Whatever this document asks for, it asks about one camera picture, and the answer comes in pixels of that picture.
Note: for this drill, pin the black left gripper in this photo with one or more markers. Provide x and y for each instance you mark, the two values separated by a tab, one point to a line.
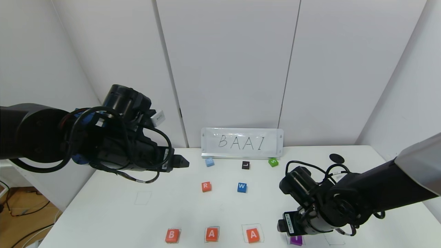
167	159

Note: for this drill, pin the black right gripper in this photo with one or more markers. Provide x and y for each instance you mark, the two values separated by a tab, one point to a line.
288	223

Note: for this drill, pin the purple letter I block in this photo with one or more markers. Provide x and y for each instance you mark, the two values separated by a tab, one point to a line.
296	240

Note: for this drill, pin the orange letter A block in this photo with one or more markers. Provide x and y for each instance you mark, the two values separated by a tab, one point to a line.
253	235
212	234

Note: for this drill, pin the orange letter B block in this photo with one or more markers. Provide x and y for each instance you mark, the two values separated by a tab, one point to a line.
172	235

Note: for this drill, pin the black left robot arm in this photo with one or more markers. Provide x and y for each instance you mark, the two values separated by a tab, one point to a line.
31	134

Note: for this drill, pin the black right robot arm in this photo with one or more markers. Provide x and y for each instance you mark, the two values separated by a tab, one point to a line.
379	186

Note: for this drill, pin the white BAAI sign board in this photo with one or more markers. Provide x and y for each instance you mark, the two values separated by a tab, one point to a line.
241	142

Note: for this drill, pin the light blue letter block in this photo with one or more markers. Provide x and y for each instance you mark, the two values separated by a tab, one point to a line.
209	162

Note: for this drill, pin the orange letter R block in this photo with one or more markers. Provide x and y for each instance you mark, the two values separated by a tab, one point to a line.
206	186

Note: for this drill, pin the blue letter W block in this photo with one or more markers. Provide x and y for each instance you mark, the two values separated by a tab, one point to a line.
242	187

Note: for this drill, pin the green letter S block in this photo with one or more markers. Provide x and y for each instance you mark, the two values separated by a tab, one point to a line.
273	162

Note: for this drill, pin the black letter L block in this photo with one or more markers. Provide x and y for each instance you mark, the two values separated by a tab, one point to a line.
245	165

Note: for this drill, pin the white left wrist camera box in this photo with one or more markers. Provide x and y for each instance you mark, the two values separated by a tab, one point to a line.
157	118

